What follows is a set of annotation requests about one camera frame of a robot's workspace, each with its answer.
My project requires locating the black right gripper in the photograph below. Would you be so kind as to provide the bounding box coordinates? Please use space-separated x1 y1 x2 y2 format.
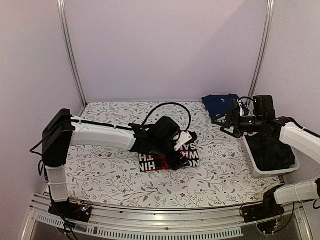
212 109 265 139

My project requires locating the aluminium front rail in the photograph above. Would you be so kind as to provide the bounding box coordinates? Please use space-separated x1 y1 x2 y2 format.
21 193 316 240

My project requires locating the aluminium frame post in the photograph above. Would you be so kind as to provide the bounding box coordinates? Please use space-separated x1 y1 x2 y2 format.
247 0 275 98
56 0 88 107

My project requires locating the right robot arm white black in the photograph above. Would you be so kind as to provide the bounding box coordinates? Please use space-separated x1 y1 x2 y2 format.
213 95 320 218

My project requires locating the right aluminium frame post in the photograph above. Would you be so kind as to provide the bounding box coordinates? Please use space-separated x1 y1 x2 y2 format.
247 0 275 98

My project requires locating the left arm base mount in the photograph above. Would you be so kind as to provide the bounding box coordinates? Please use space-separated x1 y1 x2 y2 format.
48 198 92 223

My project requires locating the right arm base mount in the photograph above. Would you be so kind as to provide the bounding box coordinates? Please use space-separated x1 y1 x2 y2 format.
239 185 285 235

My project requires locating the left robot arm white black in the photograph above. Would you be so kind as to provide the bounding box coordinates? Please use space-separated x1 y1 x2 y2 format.
29 108 198 217

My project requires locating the left aluminium frame post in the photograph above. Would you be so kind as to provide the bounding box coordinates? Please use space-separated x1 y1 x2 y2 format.
56 0 88 107

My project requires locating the dark green plaid garment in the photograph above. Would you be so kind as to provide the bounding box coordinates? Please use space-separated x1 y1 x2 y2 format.
245 133 296 172

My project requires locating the red black plaid shirt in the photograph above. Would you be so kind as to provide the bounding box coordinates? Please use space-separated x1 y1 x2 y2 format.
130 129 200 172

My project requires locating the white plastic laundry basket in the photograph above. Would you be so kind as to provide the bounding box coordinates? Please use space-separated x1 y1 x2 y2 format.
239 136 300 179

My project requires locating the folded navy blue shirt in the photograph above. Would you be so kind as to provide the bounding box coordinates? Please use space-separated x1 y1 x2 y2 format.
201 94 240 124

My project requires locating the floral patterned table cloth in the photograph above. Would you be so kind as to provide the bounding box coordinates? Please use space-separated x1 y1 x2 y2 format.
65 102 280 209

